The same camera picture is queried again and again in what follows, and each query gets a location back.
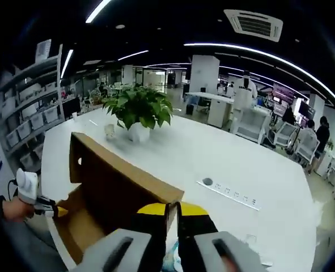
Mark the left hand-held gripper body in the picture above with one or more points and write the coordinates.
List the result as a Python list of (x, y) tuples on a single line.
[(27, 184)]

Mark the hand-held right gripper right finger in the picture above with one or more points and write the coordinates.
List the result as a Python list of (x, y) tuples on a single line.
[(195, 226)]

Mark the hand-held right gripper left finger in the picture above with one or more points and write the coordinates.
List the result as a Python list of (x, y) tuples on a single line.
[(144, 226)]

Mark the blue soft wet wipes pack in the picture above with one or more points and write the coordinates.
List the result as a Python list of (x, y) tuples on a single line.
[(171, 258)]

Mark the brown cardboard shoe box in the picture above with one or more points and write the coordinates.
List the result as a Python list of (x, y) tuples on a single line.
[(113, 175)]

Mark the person's left hand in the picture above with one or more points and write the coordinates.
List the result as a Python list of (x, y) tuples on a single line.
[(15, 209)]

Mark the white table socket panel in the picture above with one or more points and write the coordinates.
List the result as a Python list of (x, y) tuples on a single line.
[(229, 194)]

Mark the metal shelf rack with bins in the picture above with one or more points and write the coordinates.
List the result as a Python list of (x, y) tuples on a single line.
[(28, 113)]

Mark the black monitor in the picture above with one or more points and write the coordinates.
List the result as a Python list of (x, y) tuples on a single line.
[(71, 107)]

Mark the small white cup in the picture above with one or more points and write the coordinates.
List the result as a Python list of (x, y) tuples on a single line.
[(110, 132)]

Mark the white office chair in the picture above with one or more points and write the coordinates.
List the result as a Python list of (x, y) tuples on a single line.
[(250, 124), (280, 133)]

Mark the green potted plant white pot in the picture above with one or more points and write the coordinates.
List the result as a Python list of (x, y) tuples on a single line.
[(140, 107)]

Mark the white standing desk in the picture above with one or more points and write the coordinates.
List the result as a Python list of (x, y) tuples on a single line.
[(212, 105)]

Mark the ceiling light strip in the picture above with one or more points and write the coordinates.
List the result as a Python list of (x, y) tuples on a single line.
[(97, 11), (212, 45)]

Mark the ceiling air conditioner vent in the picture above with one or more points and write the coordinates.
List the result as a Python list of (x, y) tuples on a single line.
[(253, 25)]

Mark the purple wall screen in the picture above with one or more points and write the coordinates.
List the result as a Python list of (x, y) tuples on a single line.
[(282, 92)]

